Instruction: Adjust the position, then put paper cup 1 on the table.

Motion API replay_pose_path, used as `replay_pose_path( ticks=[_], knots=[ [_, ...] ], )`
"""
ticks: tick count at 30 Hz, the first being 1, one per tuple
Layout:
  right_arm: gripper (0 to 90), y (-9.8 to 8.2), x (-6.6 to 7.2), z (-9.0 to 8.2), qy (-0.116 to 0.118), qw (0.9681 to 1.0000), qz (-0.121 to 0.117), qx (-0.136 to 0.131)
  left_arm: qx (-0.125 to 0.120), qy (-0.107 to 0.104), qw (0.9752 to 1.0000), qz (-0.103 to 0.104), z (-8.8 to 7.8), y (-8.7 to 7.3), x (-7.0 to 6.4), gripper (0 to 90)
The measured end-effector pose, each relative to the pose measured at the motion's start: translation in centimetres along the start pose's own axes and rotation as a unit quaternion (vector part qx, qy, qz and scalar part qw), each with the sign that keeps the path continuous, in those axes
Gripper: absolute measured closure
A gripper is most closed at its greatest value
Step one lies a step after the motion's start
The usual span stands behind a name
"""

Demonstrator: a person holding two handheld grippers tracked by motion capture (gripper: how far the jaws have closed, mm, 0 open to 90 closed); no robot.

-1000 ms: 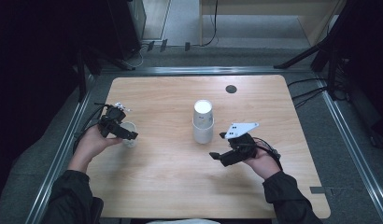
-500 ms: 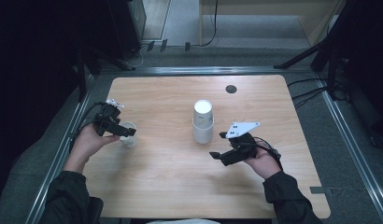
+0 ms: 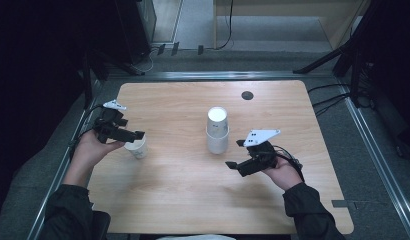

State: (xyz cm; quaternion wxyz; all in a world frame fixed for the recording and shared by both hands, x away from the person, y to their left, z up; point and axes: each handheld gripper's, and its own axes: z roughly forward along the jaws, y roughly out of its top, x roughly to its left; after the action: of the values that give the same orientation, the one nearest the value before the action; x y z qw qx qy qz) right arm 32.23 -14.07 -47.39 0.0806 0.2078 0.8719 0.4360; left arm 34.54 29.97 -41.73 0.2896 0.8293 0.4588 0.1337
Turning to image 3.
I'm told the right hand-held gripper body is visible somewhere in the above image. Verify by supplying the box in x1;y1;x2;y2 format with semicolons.
237;129;281;178

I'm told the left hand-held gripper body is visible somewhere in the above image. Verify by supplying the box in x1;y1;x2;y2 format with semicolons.
92;99;128;144

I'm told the plain white paper cup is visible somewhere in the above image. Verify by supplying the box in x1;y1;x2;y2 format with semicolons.
206;129;230;155

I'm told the printed white paper cup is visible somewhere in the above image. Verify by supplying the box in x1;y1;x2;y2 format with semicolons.
206;105;230;138

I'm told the person's left hand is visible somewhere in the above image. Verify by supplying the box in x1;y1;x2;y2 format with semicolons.
74;129;126;168

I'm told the person's right hand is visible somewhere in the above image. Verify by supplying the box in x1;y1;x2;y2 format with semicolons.
261;155;305;192

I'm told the black metal stand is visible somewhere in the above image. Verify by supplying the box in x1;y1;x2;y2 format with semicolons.
80;48;146;110

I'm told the black curtain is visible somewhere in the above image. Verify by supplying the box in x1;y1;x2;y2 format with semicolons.
356;0;410;138
0;0;121;228

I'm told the grey floor tape patch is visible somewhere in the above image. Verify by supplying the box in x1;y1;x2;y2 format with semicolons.
331;199;351;209

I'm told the black cabinet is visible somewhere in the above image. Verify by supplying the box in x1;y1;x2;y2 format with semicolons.
114;0;157;65

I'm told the black tripod stand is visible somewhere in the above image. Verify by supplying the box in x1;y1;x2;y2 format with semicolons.
292;0;387;109

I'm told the light wooden cabinet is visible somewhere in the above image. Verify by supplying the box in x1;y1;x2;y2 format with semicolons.
212;0;371;51

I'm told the right hand-held gripper cable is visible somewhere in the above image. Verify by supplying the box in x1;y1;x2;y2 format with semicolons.
272;144;306;184

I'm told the metal frame rail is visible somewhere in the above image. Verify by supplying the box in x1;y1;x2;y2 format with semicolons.
337;79;410;240
26;78;106;240
104;70;337;82

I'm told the white floor cable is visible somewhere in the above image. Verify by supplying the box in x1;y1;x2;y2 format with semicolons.
134;46;161;74

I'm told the black floor cable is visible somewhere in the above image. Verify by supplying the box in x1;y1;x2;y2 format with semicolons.
311;93;350;109
307;83;350;94
314;96;348;117

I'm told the black hanging cable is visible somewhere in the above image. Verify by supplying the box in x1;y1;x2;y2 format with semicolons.
214;0;235;51

